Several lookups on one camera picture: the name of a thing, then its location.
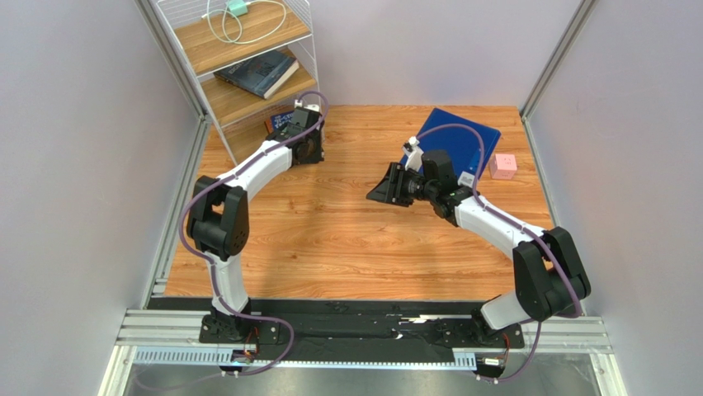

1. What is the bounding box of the mint green charger block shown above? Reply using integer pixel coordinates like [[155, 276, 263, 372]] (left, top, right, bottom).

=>
[[225, 0, 248, 17]]

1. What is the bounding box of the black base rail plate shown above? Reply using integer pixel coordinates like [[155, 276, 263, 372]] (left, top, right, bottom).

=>
[[148, 297, 526, 364]]

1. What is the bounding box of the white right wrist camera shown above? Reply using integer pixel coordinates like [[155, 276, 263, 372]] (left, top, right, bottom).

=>
[[403, 136, 423, 172]]

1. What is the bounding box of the nineteen eighty-four book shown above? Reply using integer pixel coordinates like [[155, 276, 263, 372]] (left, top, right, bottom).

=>
[[214, 50, 300, 100]]

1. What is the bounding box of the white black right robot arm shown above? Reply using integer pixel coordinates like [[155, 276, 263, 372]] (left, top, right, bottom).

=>
[[366, 150, 591, 330]]

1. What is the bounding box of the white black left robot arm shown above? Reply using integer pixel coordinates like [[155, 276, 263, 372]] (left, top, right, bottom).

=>
[[186, 103, 324, 343]]

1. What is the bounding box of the blue 91-storey treehouse book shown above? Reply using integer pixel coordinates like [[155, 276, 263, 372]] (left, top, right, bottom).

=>
[[264, 111, 294, 134]]

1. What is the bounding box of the white wire wooden shelf rack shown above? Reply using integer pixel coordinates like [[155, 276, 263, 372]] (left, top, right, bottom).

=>
[[154, 0, 321, 163]]

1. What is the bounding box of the pink cube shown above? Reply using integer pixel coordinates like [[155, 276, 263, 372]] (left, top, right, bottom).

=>
[[489, 153, 518, 180]]

